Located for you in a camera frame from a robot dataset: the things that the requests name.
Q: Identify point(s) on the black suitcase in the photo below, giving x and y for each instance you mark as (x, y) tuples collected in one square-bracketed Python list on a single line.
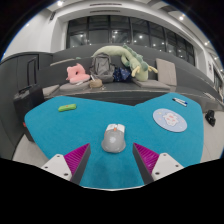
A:
[(28, 103)]

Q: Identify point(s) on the green dragon plush toy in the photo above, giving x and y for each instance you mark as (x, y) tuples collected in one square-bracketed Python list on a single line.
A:
[(135, 63)]

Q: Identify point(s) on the small green eraser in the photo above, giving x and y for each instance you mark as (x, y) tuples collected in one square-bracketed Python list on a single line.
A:
[(67, 107)]

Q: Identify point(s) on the pink plush cushion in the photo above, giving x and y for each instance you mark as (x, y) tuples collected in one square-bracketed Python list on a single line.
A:
[(77, 74)]

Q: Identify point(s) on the round light blue mouse pad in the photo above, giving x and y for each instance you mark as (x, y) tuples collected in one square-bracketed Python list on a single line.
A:
[(170, 120)]

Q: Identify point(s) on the small beige pouch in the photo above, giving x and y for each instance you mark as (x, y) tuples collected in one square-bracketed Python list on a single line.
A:
[(96, 83)]

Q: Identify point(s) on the flat grey seat cushion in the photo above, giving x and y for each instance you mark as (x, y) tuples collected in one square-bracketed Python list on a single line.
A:
[(72, 87), (50, 90), (151, 84)]

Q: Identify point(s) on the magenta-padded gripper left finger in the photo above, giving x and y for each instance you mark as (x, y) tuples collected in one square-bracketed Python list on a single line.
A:
[(60, 166)]

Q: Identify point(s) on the white marker with blue cap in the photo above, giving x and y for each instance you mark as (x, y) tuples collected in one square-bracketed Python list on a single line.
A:
[(182, 100)]

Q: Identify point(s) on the grey and white computer mouse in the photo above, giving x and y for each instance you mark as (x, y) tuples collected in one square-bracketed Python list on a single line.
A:
[(113, 140)]

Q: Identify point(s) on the small black bag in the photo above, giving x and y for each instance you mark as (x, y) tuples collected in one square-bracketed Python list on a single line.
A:
[(210, 118)]

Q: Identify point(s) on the ceiling lights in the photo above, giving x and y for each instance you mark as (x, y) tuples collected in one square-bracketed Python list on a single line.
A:
[(60, 3)]

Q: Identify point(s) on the upright grey back cushion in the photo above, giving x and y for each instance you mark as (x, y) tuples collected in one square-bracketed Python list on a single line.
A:
[(166, 72)]

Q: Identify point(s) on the dark blue patterned bag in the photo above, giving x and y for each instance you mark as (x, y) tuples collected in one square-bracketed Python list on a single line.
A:
[(122, 75)]

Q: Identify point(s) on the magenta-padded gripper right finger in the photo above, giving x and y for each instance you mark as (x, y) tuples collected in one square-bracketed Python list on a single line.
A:
[(165, 166)]

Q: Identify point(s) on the grey backpack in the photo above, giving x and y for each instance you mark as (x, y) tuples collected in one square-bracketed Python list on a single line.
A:
[(101, 68)]

